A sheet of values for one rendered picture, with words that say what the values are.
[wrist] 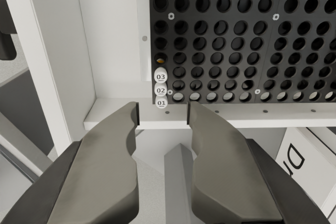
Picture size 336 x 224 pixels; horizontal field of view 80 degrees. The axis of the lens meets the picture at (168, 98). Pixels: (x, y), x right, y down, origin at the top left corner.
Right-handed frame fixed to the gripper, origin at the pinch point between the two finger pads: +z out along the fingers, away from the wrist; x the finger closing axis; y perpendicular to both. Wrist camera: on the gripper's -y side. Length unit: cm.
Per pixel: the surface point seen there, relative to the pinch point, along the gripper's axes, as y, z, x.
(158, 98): 2.9, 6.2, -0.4
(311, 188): 18.1, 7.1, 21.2
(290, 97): 3.5, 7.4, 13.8
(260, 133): 22.5, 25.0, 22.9
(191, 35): -3.0, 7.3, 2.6
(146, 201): 151, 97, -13
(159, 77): 0.6, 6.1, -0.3
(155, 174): 118, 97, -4
